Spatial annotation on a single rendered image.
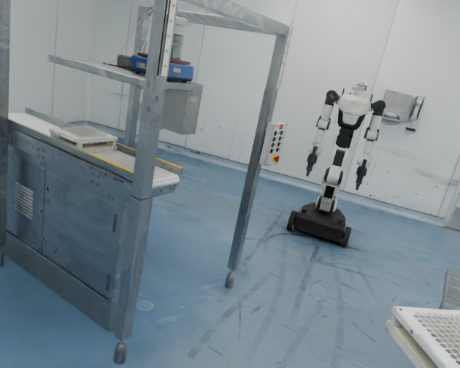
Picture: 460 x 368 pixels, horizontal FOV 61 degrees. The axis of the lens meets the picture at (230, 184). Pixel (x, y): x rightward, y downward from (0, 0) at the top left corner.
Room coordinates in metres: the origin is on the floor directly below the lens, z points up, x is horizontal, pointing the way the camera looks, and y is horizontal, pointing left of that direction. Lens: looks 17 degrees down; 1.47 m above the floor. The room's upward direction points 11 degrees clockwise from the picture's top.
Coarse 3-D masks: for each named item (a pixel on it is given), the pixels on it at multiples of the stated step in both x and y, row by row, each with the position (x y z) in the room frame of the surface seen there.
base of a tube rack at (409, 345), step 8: (392, 328) 0.90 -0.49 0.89; (400, 328) 0.90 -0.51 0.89; (392, 336) 0.89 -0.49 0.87; (400, 336) 0.86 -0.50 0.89; (408, 336) 0.87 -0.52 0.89; (400, 344) 0.85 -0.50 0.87; (408, 344) 0.84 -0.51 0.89; (416, 344) 0.84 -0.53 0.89; (408, 352) 0.82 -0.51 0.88; (416, 352) 0.81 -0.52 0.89; (424, 352) 0.82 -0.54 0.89; (416, 360) 0.79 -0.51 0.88; (424, 360) 0.79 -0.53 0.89
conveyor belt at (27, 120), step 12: (24, 120) 2.28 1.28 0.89; (36, 120) 2.34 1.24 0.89; (24, 132) 2.05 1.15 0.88; (48, 132) 2.13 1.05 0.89; (108, 156) 1.90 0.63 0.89; (120, 156) 1.94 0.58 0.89; (132, 156) 1.98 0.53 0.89; (132, 168) 1.79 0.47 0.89; (156, 168) 1.86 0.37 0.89; (132, 180) 1.63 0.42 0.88; (156, 180) 1.69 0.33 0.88; (168, 180) 1.75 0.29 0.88
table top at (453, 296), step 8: (448, 272) 1.37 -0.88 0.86; (456, 272) 1.38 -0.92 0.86; (448, 280) 1.30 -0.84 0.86; (456, 280) 1.31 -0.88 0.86; (448, 288) 1.24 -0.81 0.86; (456, 288) 1.25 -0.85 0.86; (448, 296) 1.18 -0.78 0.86; (456, 296) 1.19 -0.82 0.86; (448, 304) 1.12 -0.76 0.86; (456, 304) 1.13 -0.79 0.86
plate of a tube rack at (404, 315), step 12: (396, 312) 0.90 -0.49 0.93; (408, 312) 0.91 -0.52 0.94; (420, 312) 0.92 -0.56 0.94; (432, 312) 0.93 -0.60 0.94; (444, 312) 0.94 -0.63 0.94; (456, 312) 0.96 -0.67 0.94; (408, 324) 0.85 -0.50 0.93; (420, 324) 0.86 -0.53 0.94; (420, 336) 0.81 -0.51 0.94; (432, 348) 0.77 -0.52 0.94; (444, 348) 0.78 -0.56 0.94; (432, 360) 0.75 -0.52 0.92; (444, 360) 0.74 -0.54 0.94; (456, 360) 0.74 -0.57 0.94
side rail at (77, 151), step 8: (8, 120) 2.10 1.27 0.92; (16, 128) 2.06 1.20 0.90; (24, 128) 2.02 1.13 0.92; (40, 136) 1.95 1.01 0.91; (48, 136) 1.92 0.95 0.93; (56, 144) 1.88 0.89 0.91; (64, 144) 1.85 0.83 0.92; (72, 152) 1.82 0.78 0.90; (80, 152) 1.79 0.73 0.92; (88, 160) 1.76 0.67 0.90; (96, 160) 1.73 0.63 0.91; (112, 168) 1.67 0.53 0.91; (120, 168) 1.65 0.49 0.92; (128, 176) 1.62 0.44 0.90
